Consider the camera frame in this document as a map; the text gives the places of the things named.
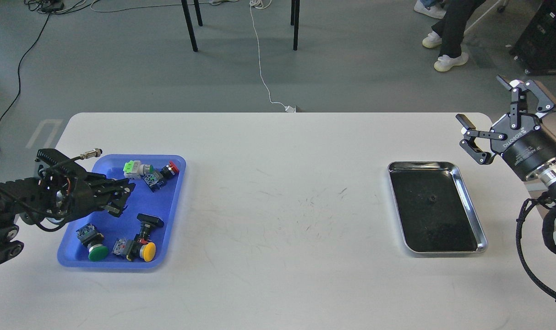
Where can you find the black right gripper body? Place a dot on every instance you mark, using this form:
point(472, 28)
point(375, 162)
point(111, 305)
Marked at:
point(525, 149)

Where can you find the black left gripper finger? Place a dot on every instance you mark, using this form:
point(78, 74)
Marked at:
point(111, 187)
point(114, 204)

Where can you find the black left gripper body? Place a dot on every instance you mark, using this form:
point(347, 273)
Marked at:
point(65, 191)

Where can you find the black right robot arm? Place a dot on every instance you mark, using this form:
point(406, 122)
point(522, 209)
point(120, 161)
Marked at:
point(529, 97)

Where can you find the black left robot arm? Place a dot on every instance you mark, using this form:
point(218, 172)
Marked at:
point(16, 198)

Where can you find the green mushroom push button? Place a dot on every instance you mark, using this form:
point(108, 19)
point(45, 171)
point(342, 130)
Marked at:
point(92, 240)

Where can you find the blue plastic tray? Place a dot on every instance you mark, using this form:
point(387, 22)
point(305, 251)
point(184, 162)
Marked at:
point(162, 203)

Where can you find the black equipment cart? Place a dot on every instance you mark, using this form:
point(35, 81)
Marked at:
point(535, 50)

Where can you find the white sneaker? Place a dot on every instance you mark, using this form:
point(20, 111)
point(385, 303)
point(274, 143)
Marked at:
point(430, 8)
point(444, 62)

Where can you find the silver metal tray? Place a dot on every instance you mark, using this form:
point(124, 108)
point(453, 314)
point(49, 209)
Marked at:
point(448, 227)

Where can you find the person black trousers leg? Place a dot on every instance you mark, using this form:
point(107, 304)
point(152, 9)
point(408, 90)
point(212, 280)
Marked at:
point(451, 28)

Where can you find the white sneaker top right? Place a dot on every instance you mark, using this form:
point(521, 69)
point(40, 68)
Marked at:
point(430, 8)

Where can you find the black table leg left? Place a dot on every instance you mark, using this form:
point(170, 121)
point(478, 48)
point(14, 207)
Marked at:
point(189, 24)

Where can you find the black table leg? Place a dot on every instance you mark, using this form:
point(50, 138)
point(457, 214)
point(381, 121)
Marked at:
point(189, 24)
point(294, 21)

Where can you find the black table leg right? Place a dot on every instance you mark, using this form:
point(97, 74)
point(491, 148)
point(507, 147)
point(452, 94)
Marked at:
point(294, 21)

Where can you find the green white push button switch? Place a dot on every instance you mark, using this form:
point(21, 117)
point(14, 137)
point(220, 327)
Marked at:
point(136, 169)

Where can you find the black push button switch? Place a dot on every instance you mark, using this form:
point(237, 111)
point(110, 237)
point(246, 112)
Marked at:
point(148, 223)

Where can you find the red push button switch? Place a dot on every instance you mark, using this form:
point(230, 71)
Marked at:
point(155, 179)

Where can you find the yellow push button switch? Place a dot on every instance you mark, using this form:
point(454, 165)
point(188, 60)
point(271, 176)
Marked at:
point(132, 249)

